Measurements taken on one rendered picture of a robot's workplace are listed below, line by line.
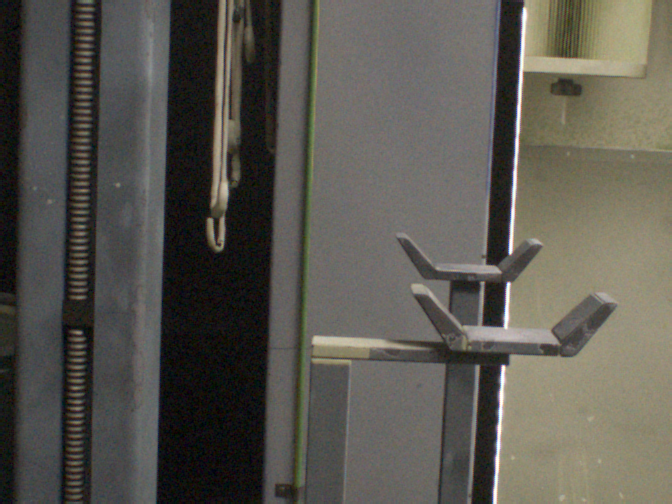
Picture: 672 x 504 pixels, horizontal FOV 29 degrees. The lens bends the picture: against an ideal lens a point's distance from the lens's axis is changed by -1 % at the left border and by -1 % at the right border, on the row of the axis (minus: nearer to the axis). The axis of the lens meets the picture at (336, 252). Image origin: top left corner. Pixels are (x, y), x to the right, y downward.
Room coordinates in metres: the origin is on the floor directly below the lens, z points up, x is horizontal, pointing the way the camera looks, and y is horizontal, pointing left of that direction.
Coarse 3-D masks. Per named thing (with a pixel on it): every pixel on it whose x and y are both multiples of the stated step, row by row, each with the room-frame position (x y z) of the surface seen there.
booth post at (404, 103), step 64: (320, 0) 1.07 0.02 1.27; (384, 0) 1.07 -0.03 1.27; (448, 0) 1.07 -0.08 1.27; (320, 64) 1.07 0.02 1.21; (384, 64) 1.07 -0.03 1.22; (448, 64) 1.07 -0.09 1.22; (320, 128) 1.07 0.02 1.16; (384, 128) 1.07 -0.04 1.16; (448, 128) 1.07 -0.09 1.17; (320, 192) 1.07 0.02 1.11; (384, 192) 1.07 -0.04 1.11; (448, 192) 1.07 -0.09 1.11; (320, 256) 1.07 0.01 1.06; (384, 256) 1.07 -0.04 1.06; (448, 256) 1.07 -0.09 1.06; (320, 320) 1.07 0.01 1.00; (384, 320) 1.07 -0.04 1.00; (384, 384) 1.07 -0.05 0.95; (384, 448) 1.07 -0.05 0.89
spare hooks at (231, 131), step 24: (240, 0) 1.15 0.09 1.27; (264, 0) 1.16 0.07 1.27; (240, 24) 1.15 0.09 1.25; (264, 24) 1.17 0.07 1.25; (240, 48) 1.15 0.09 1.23; (264, 48) 1.17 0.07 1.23; (216, 72) 1.11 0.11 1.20; (240, 72) 1.15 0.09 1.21; (216, 96) 1.11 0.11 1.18; (240, 96) 1.16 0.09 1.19; (216, 120) 1.11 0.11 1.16; (216, 144) 1.11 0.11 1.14; (240, 144) 1.16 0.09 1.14; (216, 168) 1.11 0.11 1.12; (216, 192) 1.10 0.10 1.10; (216, 216) 1.09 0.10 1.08
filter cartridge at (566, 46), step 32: (544, 0) 2.59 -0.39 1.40; (576, 0) 2.59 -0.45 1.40; (608, 0) 2.58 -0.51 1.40; (640, 0) 2.63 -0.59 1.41; (544, 32) 2.60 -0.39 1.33; (576, 32) 2.58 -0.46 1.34; (608, 32) 2.59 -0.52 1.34; (640, 32) 2.63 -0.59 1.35; (544, 64) 2.59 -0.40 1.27; (576, 64) 2.57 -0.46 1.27; (608, 64) 2.58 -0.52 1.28; (640, 64) 2.64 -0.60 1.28; (576, 96) 2.73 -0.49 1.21
